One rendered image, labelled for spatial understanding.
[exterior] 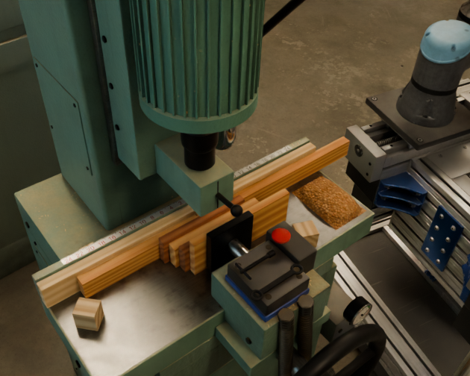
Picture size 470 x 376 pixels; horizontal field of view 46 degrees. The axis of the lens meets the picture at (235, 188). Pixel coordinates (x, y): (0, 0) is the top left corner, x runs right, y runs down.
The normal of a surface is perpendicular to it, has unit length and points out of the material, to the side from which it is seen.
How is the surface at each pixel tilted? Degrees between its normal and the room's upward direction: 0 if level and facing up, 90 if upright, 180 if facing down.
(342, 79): 0
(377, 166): 90
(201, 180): 0
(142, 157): 90
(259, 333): 90
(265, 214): 90
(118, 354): 0
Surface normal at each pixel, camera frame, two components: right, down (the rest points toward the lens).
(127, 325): 0.04, -0.72
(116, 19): -0.79, 0.41
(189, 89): -0.06, 0.69
